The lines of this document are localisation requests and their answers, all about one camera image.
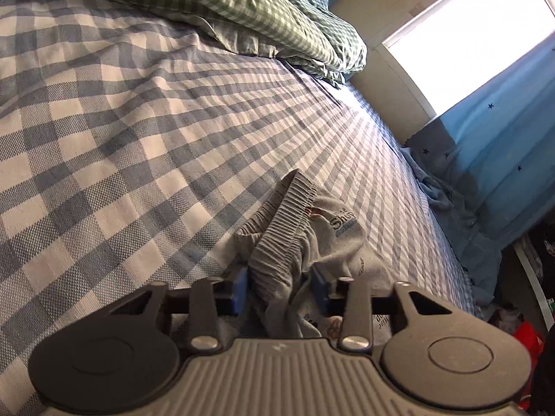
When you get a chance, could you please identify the blue star curtain right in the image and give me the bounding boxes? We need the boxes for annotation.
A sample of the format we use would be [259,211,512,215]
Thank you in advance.
[402,36,554,306]

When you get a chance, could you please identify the red bag with characters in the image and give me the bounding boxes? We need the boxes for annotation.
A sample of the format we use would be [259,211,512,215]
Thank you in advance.
[514,321,544,411]

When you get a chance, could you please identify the green checked folded quilt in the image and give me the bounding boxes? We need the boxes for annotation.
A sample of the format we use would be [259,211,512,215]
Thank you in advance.
[82,0,369,86]

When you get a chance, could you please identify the blue checked bed sheet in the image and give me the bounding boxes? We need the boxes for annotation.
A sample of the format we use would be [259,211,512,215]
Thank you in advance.
[1,0,474,415]

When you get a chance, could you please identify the grey printed pants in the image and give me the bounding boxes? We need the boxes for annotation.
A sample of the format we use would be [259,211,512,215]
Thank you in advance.
[234,170,394,343]

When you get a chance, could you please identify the white shelf unit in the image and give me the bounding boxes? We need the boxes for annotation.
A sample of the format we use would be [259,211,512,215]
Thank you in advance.
[513,240,554,336]

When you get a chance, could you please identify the bright window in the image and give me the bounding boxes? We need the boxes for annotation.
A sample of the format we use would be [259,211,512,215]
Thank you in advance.
[378,0,554,118]

